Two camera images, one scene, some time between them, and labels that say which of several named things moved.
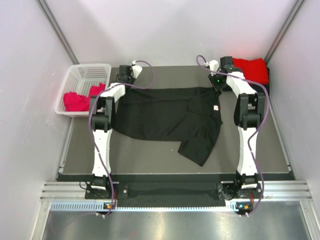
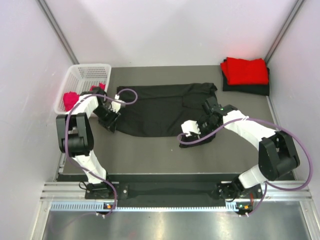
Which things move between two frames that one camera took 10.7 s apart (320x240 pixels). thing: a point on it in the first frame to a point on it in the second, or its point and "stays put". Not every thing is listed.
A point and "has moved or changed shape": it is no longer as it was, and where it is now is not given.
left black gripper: (133, 79) to (110, 124)
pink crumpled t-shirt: (72, 102) stays put
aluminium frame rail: (285, 191) stays put
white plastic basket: (80, 78) stays put
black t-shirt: (189, 115) has moved or changed shape
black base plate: (227, 190) stays put
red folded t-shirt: (255, 70) stays put
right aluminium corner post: (297, 5) stays put
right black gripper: (216, 86) to (199, 123)
